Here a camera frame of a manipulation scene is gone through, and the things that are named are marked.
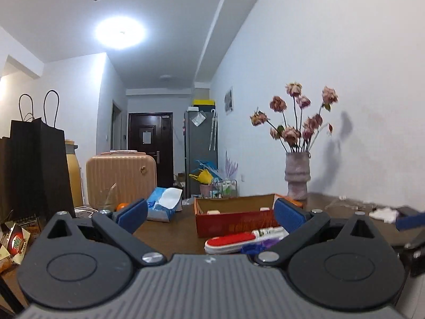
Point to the yellow thermos bottle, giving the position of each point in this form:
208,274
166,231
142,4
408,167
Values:
73,172

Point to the brown carton on floor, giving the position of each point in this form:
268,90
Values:
181,178

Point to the orange fruit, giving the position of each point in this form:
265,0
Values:
121,206

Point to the hallway ceiling light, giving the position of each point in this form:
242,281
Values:
167,77

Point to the blue tissue pack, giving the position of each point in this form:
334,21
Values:
164,207

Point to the narrow black paper bag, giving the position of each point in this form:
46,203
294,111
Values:
4,179

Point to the blue stick frame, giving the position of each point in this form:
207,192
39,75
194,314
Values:
207,165

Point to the pink pot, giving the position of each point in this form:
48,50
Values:
206,191

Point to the white paper on door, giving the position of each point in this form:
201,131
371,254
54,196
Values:
146,137

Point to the dried pink roses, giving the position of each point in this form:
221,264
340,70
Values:
295,124

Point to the clear drinking glass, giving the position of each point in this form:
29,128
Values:
105,201

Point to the white spray bottle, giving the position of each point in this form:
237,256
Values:
269,231

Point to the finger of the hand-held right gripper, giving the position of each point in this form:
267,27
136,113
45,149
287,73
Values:
415,239
410,221

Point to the framed wall picture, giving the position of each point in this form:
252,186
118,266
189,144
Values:
228,100

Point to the hanging folded umbrella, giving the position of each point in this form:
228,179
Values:
214,129

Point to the round ceiling light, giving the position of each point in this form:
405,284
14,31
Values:
120,33

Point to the small white item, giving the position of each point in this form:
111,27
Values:
212,211

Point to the purple fluffy item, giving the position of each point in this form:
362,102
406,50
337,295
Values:
257,247

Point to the dark brown door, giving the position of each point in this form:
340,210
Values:
149,154

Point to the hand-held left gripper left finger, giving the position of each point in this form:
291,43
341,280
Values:
132,217

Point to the side doorway frame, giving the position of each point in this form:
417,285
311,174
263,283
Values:
116,126

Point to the yellow box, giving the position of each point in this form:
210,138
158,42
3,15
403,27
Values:
203,102

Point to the black metal rod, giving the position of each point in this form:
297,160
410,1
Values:
5,293

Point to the orange cardboard box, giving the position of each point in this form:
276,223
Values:
232,222

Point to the purple dried flowers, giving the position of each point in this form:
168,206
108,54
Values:
230,167

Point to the large black paper bag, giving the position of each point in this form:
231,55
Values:
36,166

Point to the black power bank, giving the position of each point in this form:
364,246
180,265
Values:
408,210

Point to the orange snack packet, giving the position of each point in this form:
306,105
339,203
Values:
5,260

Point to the crumpled white tissue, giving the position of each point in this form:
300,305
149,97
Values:
385,213

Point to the pink ribbed suitcase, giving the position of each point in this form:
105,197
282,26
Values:
119,176

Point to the paper on refrigerator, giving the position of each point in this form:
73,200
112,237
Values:
198,118

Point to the grey ribbed vase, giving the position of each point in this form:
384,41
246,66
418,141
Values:
297,176

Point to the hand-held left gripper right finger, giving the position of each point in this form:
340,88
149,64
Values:
289,217

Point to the red and white lint brush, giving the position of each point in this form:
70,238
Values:
229,242

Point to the grey refrigerator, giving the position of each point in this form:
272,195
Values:
196,153

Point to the red and green snack packet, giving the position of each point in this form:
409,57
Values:
17,242

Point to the spiral desk calendar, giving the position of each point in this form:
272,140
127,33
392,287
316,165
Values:
29,225

